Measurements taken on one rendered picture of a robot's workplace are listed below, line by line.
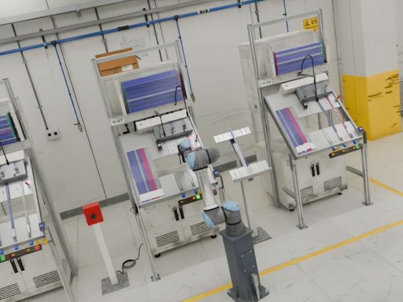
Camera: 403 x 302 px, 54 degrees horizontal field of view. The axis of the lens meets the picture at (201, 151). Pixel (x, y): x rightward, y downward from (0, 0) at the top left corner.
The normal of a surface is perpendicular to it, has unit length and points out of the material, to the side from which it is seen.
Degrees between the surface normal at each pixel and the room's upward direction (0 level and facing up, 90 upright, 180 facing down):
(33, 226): 47
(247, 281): 90
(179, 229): 90
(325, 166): 90
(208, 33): 90
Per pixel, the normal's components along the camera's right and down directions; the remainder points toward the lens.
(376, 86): 0.29, 0.25
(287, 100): 0.06, -0.49
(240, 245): 0.50, 0.18
